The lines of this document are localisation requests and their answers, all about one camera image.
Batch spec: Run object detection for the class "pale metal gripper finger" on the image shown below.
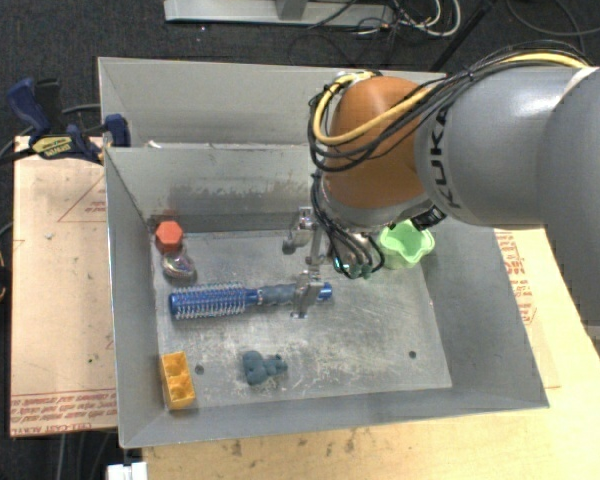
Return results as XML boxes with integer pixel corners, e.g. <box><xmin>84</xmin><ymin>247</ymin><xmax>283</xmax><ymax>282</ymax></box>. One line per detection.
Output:
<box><xmin>291</xmin><ymin>280</ymin><xmax>311</xmax><ymax>320</ymax></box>
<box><xmin>307</xmin><ymin>273</ymin><xmax>327</xmax><ymax>306</ymax></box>

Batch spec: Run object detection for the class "blue hairbrush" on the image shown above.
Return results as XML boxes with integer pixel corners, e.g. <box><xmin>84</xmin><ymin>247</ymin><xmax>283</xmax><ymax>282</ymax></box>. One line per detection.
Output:
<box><xmin>168</xmin><ymin>280</ymin><xmax>333</xmax><ymax>321</ymax></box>

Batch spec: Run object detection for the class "grey metal bin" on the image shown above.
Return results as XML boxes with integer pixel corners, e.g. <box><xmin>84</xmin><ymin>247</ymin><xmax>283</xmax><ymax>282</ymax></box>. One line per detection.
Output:
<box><xmin>97</xmin><ymin>56</ymin><xmax>551</xmax><ymax>450</ymax></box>

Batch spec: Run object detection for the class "blue-grey toy animal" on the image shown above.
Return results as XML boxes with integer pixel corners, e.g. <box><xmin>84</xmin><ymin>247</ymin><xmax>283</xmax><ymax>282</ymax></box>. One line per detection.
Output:
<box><xmin>241</xmin><ymin>350</ymin><xmax>289</xmax><ymax>387</ymax></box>

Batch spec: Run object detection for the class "light green cup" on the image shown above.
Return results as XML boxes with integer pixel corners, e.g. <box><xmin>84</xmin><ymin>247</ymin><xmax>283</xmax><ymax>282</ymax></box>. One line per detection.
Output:
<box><xmin>377</xmin><ymin>218</ymin><xmax>437</xmax><ymax>271</ymax></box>

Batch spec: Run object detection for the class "clear bottle with red cap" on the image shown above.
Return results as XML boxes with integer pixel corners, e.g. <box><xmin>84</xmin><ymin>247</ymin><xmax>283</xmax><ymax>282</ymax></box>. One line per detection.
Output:
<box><xmin>154</xmin><ymin>220</ymin><xmax>199</xmax><ymax>282</ymax></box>

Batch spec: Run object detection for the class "yellow toy brick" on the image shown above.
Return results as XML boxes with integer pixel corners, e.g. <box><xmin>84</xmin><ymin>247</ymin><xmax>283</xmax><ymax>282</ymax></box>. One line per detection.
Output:
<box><xmin>160</xmin><ymin>350</ymin><xmax>198</xmax><ymax>411</ymax></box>

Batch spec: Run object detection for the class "brown cardboard board, red print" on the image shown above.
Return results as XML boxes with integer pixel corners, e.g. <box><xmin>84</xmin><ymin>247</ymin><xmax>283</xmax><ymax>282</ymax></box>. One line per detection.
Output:
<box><xmin>9</xmin><ymin>135</ymin><xmax>564</xmax><ymax>439</ymax></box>

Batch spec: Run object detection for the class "black cylinder on white bracket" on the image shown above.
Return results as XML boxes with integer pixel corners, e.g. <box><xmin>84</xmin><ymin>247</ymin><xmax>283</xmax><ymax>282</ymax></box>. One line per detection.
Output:
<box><xmin>411</xmin><ymin>204</ymin><xmax>449</xmax><ymax>231</ymax></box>

